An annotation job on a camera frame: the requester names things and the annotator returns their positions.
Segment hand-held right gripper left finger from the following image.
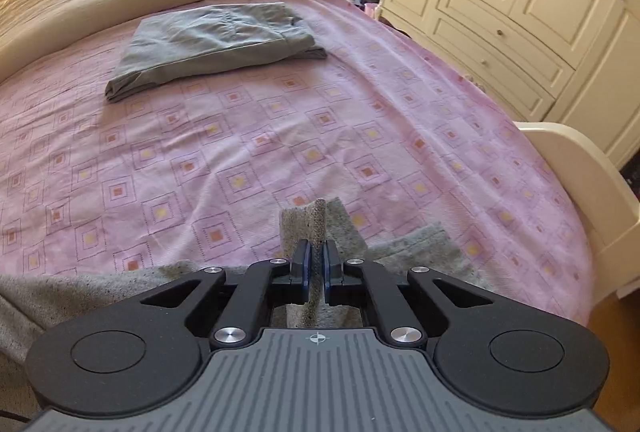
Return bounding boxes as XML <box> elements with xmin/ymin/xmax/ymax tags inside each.
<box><xmin>140</xmin><ymin>239</ymin><xmax>313</xmax><ymax>348</ymax></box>

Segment pink patterned bedspread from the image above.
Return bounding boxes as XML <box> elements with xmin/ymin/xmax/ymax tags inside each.
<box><xmin>0</xmin><ymin>0</ymin><xmax>597</xmax><ymax>328</ymax></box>

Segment grey speckled pants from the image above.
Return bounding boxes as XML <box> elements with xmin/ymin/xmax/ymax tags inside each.
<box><xmin>0</xmin><ymin>196</ymin><xmax>493</xmax><ymax>365</ymax></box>

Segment folded plain grey pants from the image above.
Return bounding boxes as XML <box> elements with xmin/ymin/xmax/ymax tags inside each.
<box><xmin>104</xmin><ymin>2</ymin><xmax>329</xmax><ymax>104</ymax></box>

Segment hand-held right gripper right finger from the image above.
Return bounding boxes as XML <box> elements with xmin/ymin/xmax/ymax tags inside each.
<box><xmin>322</xmin><ymin>239</ymin><xmax>501</xmax><ymax>349</ymax></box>

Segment cream bed footboard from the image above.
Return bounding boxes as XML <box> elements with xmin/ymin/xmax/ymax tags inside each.
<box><xmin>515</xmin><ymin>121</ymin><xmax>640</xmax><ymax>299</ymax></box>

